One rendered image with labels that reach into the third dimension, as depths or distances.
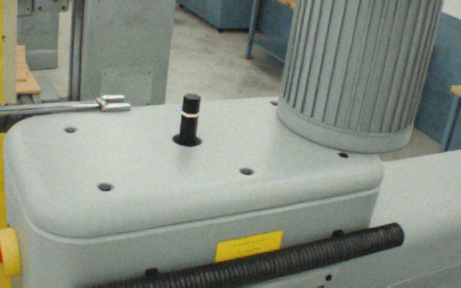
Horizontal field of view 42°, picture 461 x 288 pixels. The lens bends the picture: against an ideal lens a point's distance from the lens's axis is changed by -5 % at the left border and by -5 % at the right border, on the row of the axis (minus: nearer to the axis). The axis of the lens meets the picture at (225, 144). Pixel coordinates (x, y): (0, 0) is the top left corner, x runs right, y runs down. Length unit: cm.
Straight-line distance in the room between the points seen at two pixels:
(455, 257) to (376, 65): 44
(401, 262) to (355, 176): 25
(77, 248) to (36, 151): 14
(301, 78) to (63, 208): 37
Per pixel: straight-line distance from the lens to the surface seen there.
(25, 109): 83
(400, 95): 82
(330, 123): 82
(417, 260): 103
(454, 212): 107
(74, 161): 72
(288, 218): 75
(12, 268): 77
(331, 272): 89
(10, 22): 248
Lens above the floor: 223
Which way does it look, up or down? 26 degrees down
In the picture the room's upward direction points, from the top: 8 degrees clockwise
